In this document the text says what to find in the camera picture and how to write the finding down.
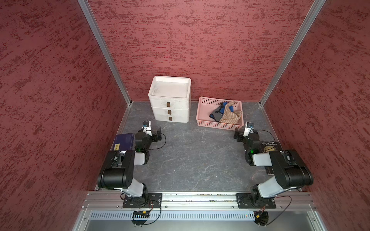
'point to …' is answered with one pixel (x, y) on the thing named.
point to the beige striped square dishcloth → (229, 116)
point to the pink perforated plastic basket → (206, 105)
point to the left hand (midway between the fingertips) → (153, 129)
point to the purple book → (124, 142)
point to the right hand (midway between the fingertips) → (242, 129)
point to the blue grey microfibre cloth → (218, 112)
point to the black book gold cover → (267, 147)
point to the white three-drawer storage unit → (169, 96)
